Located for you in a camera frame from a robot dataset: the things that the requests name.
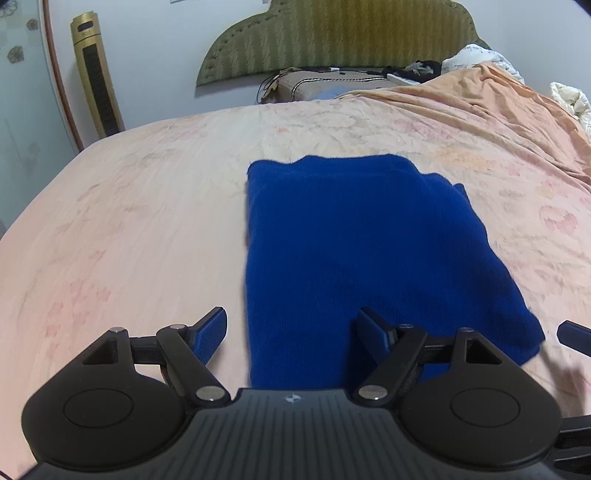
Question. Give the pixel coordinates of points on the white fluffy blanket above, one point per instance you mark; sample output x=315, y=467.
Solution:
x=572, y=101

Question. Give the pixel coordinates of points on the white quilt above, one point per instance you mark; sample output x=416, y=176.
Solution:
x=475, y=57

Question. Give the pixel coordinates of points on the pink floral bed sheet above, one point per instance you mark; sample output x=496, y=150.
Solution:
x=138, y=207

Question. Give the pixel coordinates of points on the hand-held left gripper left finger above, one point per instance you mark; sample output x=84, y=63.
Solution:
x=210, y=333

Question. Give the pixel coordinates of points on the gold tower fan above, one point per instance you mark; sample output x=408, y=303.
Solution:
x=97, y=78

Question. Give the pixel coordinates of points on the white remote control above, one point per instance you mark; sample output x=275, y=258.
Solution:
x=400, y=79

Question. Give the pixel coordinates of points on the orange blanket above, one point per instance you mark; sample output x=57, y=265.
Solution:
x=485, y=101

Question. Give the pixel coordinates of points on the olive green padded headboard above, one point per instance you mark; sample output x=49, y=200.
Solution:
x=323, y=37

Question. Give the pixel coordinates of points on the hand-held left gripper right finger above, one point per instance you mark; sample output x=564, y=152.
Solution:
x=373, y=333

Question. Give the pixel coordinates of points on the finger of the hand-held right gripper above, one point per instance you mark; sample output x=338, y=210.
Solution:
x=575, y=336
x=577, y=427

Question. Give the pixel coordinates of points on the frosted glass door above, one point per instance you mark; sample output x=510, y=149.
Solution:
x=23, y=92

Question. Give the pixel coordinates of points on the blue knit sweater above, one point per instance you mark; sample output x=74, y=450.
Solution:
x=346, y=230

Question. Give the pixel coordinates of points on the dark cloth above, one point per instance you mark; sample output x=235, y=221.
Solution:
x=422, y=68

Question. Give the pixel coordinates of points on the brown patterned pillow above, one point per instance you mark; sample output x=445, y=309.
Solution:
x=304, y=85

